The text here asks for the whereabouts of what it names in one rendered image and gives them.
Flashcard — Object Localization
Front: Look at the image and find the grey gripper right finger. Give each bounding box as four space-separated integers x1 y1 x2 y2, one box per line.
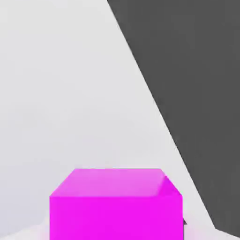
182 218 240 240

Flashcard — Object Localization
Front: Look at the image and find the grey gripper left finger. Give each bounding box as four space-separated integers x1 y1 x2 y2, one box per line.
0 218 51 240

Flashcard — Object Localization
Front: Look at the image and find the small magenta cube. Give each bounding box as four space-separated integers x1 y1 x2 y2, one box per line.
49 168 184 240

